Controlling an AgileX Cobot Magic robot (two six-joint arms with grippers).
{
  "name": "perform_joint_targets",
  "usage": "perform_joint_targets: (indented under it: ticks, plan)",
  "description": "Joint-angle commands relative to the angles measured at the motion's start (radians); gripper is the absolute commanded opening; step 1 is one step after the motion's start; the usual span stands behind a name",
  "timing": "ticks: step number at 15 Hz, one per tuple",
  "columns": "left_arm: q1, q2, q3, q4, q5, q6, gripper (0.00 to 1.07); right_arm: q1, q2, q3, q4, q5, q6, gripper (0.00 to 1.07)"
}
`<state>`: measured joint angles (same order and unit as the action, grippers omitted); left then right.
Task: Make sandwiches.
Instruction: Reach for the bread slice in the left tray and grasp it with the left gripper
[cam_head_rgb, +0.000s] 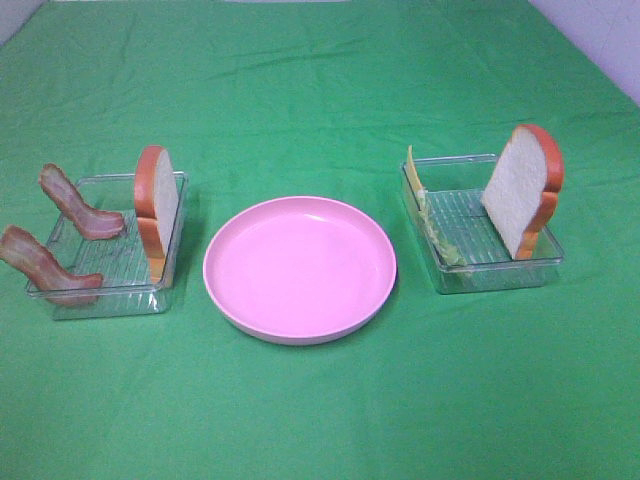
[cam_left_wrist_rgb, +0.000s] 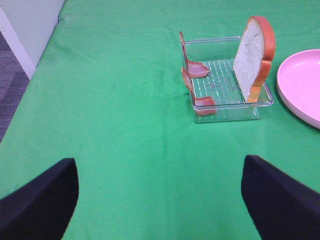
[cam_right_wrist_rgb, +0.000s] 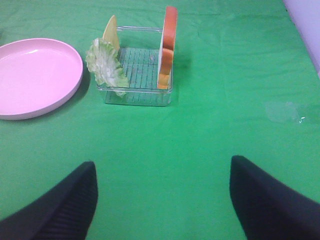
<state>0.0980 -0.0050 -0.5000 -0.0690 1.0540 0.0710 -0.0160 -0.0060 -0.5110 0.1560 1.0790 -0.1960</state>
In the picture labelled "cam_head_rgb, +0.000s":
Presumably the green lettuce leaf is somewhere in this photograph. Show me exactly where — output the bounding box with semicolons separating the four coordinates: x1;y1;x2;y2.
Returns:
416;187;467;267

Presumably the bread slice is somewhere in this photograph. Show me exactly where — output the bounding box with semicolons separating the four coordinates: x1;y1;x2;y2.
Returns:
481;124;565;260
134;145;179;283

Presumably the bacon strip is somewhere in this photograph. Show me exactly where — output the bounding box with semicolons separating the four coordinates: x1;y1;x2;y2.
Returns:
38;163;125;240
1;225;103;291

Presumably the pink round plate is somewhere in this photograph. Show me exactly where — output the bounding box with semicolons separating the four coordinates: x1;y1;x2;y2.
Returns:
202;196;397;345

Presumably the yellow cheese slice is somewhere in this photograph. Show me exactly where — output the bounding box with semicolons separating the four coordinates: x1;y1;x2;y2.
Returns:
406;145;425;210

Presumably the right clear plastic tray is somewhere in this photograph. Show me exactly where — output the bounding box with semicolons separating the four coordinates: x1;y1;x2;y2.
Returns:
401;154;563;294

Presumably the clear plastic tray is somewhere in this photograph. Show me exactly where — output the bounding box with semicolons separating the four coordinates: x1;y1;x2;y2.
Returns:
401;154;563;294
25;171;189;320

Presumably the green tablecloth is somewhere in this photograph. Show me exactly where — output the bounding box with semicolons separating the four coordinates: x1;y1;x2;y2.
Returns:
1;1;639;479

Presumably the left clear plastic tray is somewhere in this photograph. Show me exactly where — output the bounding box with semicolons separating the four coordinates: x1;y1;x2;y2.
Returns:
25;171;189;320

